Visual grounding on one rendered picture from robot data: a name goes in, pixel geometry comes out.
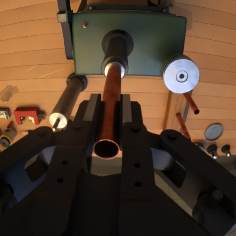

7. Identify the black and silver expander head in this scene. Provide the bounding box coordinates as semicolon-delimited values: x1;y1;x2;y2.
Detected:
221;144;232;158
206;144;220;160

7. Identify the grey round tin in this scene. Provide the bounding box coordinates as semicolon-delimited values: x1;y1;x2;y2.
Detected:
204;123;224;141

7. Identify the red tube cutter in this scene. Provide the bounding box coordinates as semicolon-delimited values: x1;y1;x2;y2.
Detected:
13;106;46;126

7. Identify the green and silver expander head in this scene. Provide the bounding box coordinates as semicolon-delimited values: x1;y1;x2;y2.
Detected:
194;142;206;153

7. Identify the wooden tube rack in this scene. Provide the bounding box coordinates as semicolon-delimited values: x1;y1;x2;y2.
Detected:
163;90;193;134

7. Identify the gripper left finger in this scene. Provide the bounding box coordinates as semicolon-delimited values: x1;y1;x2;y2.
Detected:
0;94;104;216

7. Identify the silver metal block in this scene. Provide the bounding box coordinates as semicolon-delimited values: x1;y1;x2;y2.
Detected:
0;108;12;121

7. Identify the yellow and grey cylinder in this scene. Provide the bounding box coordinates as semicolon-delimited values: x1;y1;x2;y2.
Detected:
0;127;17;148

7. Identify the green lever expander body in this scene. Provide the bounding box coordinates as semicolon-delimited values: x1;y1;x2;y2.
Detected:
71;4;187;77

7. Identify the dark grey lever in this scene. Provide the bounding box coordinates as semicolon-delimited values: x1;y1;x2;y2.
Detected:
56;0;75;60

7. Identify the black post with silver tip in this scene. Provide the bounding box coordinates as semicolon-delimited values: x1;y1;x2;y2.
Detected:
49;73;88;132

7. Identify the silver knurled depth knob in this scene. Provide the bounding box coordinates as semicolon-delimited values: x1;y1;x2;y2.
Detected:
160;53;200;94

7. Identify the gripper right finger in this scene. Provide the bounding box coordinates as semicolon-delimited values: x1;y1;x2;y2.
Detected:
118;94;236;222

